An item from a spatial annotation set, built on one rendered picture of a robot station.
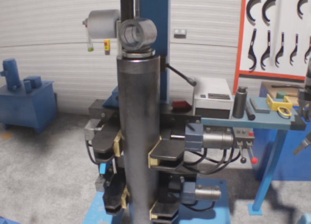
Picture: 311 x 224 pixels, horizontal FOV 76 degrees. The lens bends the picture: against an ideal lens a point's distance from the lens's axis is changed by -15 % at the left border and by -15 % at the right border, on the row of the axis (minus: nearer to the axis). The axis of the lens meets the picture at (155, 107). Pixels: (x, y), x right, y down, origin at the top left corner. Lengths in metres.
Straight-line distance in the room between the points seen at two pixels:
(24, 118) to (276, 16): 3.75
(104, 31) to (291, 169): 2.33
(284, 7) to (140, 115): 2.56
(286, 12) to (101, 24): 2.31
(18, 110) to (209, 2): 3.00
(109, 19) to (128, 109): 1.03
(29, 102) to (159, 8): 2.40
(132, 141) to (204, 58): 2.13
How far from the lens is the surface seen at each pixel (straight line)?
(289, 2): 3.29
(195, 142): 1.36
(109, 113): 1.51
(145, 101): 1.12
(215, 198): 1.71
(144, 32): 1.05
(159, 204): 1.57
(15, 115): 3.69
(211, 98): 1.38
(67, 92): 3.86
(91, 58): 3.48
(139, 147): 1.25
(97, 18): 2.04
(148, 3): 1.50
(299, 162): 2.70
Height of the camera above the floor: 1.73
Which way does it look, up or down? 26 degrees down
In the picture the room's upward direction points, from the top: straight up
